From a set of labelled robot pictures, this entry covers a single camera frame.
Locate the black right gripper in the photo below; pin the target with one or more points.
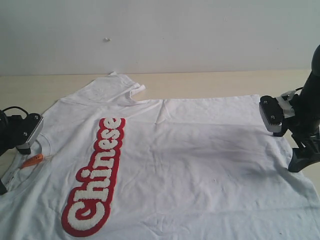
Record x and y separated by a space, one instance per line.
302 118

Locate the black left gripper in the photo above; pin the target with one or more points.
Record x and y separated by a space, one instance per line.
14 131

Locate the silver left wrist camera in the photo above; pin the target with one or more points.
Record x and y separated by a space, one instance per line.
32 130

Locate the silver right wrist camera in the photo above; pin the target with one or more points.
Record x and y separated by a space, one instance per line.
274 110

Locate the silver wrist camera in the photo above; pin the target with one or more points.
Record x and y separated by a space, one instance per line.
274 110
32 130

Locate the white t-shirt red lettering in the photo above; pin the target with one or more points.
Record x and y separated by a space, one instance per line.
159 169

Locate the orange neck label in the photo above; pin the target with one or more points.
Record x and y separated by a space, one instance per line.
32 161

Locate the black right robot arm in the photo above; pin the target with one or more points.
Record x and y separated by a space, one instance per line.
312 84

